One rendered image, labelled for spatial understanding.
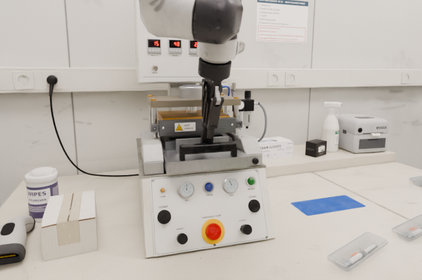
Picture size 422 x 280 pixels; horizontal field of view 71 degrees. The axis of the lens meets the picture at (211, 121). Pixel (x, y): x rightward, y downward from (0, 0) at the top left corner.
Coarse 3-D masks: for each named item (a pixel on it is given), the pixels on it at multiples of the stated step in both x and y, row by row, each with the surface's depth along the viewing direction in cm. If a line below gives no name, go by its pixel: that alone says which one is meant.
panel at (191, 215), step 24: (168, 192) 76; (216, 192) 78; (240, 192) 80; (192, 216) 75; (216, 216) 77; (240, 216) 78; (264, 216) 80; (168, 240) 72; (192, 240) 74; (216, 240) 75; (240, 240) 76
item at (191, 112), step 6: (186, 108) 95; (192, 108) 94; (162, 114) 93; (168, 114) 93; (174, 114) 93; (180, 114) 93; (186, 114) 93; (192, 114) 93; (198, 114) 93; (222, 114) 93
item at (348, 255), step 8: (368, 232) 78; (352, 240) 75; (360, 240) 75; (368, 240) 75; (376, 240) 75; (384, 240) 75; (344, 248) 71; (352, 248) 71; (360, 248) 71; (368, 248) 71; (376, 248) 71; (328, 256) 68; (336, 256) 68; (344, 256) 68; (352, 256) 68; (360, 256) 68; (344, 264) 65; (352, 264) 65
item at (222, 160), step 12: (180, 144) 81; (168, 156) 78; (192, 156) 78; (204, 156) 78; (216, 156) 78; (228, 156) 78; (240, 156) 78; (168, 168) 74; (180, 168) 74; (192, 168) 75; (204, 168) 76; (216, 168) 77; (228, 168) 78
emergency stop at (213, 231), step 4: (212, 224) 75; (216, 224) 75; (208, 228) 75; (212, 228) 75; (216, 228) 75; (220, 228) 75; (208, 232) 74; (212, 232) 74; (216, 232) 75; (220, 232) 75; (208, 236) 74; (212, 236) 74; (216, 236) 74
